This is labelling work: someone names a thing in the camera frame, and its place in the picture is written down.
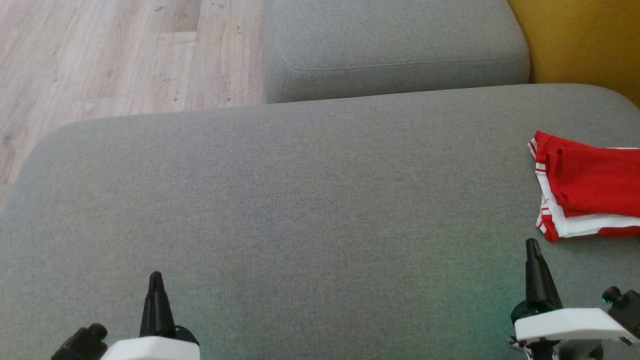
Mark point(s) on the large grey sofa seat cushion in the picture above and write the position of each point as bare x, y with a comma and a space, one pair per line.
300, 225

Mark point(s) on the yellow upholstered furniture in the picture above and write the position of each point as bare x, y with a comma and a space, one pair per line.
585, 45

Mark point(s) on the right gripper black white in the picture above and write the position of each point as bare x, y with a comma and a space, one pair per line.
575, 325

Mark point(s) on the small grey sofa cushion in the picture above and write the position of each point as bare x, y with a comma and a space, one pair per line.
395, 40

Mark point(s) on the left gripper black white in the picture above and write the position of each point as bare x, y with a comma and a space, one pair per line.
150, 350

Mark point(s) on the red jersey with number print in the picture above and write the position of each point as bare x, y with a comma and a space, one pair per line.
590, 223

